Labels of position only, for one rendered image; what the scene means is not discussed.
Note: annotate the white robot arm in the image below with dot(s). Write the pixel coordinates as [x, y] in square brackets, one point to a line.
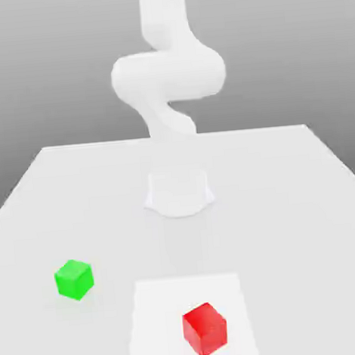
[168, 75]

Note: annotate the small green cube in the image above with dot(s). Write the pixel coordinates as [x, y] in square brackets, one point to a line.
[73, 280]

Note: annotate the small red cube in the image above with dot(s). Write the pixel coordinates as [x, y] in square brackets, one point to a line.
[204, 329]

